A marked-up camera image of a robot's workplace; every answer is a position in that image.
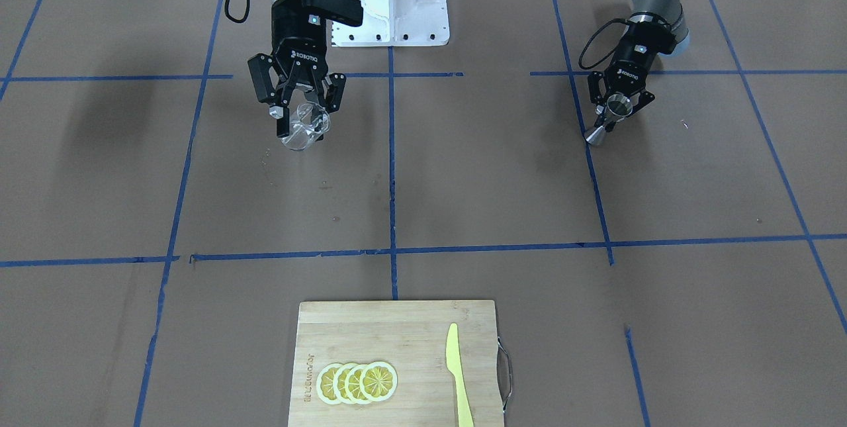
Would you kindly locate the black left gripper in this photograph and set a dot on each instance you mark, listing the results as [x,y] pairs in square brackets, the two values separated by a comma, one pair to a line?
[628,61]

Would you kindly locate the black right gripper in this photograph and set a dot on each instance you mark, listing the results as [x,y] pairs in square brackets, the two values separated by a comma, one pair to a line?
[293,38]

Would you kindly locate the steel jigger measuring cup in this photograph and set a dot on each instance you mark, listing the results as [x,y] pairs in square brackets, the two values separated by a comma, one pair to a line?
[616,108]

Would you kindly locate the clear glass shaker cup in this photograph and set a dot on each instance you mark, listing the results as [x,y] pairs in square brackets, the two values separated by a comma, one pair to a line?
[304,127]

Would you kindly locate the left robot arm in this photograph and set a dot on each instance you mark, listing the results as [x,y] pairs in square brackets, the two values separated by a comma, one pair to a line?
[669,13]

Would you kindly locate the bamboo cutting board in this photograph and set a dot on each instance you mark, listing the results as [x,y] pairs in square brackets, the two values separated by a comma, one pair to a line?
[410,335]

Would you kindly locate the yellow plastic knife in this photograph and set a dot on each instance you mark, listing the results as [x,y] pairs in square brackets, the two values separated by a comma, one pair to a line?
[453,359]

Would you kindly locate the lemon slice four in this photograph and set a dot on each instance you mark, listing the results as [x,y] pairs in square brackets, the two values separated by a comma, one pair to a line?
[326,384]

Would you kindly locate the lemon slice one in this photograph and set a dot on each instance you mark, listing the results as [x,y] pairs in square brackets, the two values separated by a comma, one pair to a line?
[378,381]

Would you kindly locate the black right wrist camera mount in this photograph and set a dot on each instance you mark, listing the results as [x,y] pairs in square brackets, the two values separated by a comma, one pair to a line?
[347,12]

